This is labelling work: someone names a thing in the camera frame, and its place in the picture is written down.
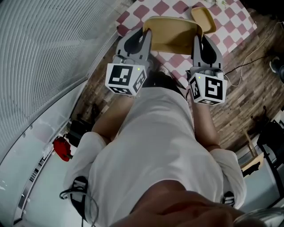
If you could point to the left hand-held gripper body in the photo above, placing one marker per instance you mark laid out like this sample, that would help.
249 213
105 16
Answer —
121 76

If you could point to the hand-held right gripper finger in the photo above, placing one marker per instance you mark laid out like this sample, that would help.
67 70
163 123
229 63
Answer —
197 53
216 57

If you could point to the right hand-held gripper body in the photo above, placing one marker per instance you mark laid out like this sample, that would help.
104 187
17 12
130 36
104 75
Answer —
213 88

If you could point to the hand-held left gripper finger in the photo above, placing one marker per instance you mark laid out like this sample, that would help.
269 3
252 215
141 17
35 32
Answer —
127 42
147 48

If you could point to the person's right forearm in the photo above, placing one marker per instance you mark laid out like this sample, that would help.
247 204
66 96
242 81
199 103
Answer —
203 126

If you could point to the person's left forearm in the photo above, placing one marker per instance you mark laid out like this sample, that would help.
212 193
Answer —
111 119

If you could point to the table with checkered tablecloth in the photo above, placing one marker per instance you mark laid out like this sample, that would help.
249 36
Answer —
177 62

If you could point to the person's black trousers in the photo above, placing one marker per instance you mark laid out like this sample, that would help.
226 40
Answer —
164 82

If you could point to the white flowers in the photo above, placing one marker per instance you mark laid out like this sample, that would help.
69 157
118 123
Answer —
213 1

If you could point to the person's white shirt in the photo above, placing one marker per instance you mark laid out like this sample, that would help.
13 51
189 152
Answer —
155 144

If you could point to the wooden board with black shape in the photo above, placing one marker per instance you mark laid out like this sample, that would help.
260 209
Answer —
253 166

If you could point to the red bag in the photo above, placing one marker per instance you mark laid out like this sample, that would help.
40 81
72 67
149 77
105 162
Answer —
62 148

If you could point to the person's face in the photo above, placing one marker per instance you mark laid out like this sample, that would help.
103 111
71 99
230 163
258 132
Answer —
177 210

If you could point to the wooden frame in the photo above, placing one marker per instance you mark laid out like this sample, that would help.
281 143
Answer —
249 142

